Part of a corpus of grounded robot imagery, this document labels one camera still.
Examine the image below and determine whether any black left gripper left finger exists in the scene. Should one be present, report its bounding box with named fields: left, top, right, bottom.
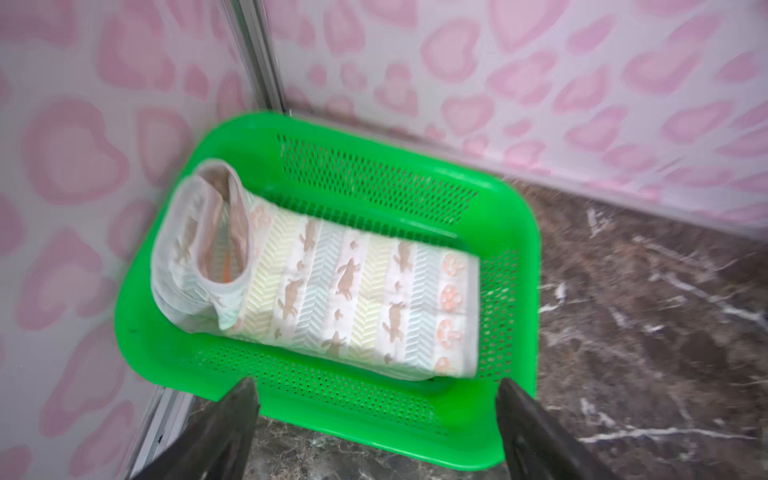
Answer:
left=135, top=377, right=260, bottom=480

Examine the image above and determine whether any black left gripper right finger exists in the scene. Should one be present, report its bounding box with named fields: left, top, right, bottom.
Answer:
left=495, top=378, right=618, bottom=480

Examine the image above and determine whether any pastel striped animal towel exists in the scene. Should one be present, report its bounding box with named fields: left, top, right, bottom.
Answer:
left=151, top=160, right=480, bottom=381

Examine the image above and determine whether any green plastic basket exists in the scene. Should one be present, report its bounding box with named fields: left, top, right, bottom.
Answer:
left=114, top=111, right=541, bottom=471

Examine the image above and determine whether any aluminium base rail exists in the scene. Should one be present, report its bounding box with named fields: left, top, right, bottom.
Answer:
left=122, top=387, right=194, bottom=479

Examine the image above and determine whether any aluminium frame corner post left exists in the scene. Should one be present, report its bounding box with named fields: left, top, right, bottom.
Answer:
left=224, top=0, right=290, bottom=114

